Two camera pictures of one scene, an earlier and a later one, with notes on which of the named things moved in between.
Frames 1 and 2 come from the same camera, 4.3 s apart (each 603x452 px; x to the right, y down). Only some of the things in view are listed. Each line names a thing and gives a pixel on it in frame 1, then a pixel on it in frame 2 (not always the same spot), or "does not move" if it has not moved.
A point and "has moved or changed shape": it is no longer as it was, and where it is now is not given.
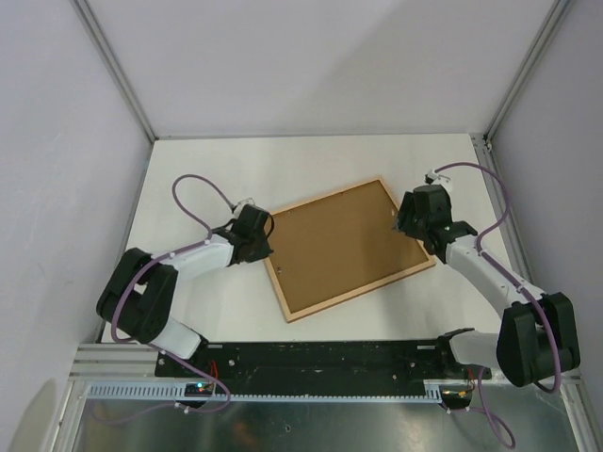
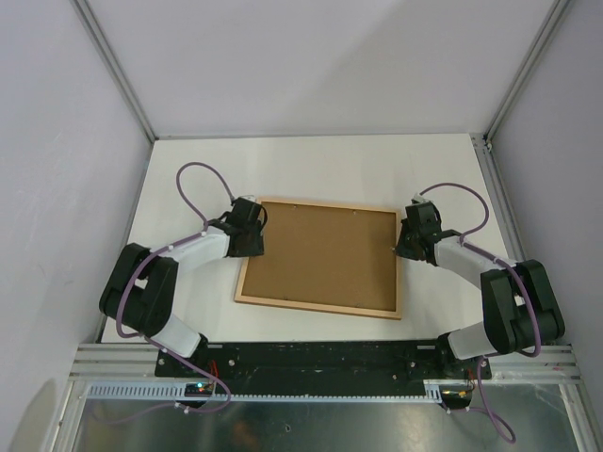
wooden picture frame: x=340 y=250 has moved or changed shape
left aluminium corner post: x=105 y=48 does not move
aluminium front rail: x=122 y=361 does not move
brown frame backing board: x=333 y=245 has moved or changed shape
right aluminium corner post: x=546 y=34 does not move
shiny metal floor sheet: x=504 y=417 does not move
